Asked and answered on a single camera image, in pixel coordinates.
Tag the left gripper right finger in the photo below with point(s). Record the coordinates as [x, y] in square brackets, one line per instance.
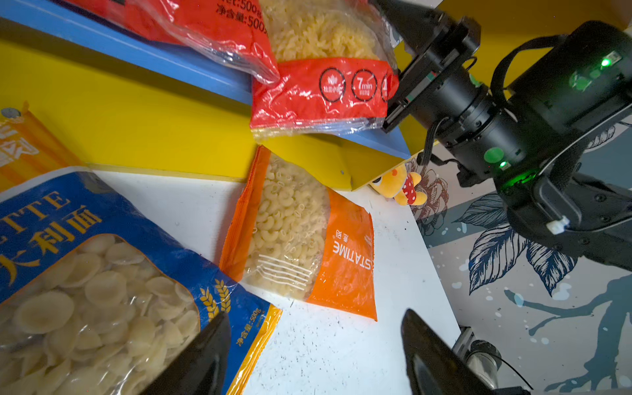
[432, 367]

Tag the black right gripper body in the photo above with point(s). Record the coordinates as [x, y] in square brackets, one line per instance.
[435, 85]

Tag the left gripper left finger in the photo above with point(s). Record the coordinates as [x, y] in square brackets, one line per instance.
[200, 369]

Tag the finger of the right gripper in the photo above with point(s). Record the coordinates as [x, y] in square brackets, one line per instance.
[420, 26]

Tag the red macaroni bag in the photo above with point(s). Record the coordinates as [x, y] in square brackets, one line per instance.
[336, 66]
[231, 32]

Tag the blue orange pasta bag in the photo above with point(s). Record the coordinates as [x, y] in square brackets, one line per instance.
[95, 297]

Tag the orange Pastatime pasta bag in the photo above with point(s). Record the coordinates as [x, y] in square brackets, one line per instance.
[295, 237]

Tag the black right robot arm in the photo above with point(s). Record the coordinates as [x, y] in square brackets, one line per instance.
[528, 136]

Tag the yellow shelf pink blue boards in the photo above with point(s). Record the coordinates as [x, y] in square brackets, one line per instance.
[120, 117]

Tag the glass jar black lid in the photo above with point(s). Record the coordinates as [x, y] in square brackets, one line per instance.
[480, 356]

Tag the yellow plush toy red dress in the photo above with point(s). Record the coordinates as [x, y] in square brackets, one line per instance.
[400, 185]

